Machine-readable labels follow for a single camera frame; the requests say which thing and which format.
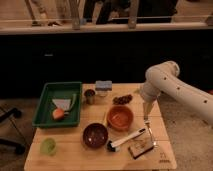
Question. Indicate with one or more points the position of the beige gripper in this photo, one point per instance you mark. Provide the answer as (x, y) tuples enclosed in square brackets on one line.
[(147, 108)]

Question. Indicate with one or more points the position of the dark purple grape bunch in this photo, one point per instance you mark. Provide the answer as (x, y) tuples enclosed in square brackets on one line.
[(122, 100)]

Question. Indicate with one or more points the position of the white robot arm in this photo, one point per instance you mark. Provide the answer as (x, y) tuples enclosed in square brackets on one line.
[(164, 78)]

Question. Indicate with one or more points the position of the small metal cup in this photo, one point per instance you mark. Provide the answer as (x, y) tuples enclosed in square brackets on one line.
[(90, 96)]

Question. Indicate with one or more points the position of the green plastic cup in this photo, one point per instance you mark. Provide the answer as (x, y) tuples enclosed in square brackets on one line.
[(48, 146)]

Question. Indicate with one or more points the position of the orange ceramic bowl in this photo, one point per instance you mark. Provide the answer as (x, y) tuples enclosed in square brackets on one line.
[(120, 117)]

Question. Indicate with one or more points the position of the silver fork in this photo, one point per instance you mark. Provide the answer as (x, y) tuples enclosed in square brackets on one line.
[(147, 123)]

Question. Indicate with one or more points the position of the small glass jar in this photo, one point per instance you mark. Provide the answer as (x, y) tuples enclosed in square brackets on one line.
[(102, 93)]

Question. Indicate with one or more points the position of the blue grey sponge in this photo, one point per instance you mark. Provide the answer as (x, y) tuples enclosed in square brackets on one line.
[(103, 85)]

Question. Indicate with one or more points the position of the dark purple bowl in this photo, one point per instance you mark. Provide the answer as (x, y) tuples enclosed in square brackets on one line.
[(95, 135)]

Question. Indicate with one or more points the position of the green vegetable stalk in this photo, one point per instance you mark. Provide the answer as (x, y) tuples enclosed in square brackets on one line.
[(74, 96)]

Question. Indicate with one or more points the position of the grey cloth piece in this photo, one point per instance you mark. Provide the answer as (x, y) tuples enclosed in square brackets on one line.
[(62, 103)]

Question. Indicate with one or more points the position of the orange peach fruit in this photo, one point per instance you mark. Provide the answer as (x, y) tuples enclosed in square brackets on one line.
[(58, 114)]

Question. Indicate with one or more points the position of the green plastic tray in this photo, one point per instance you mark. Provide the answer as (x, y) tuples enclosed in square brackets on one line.
[(59, 95)]

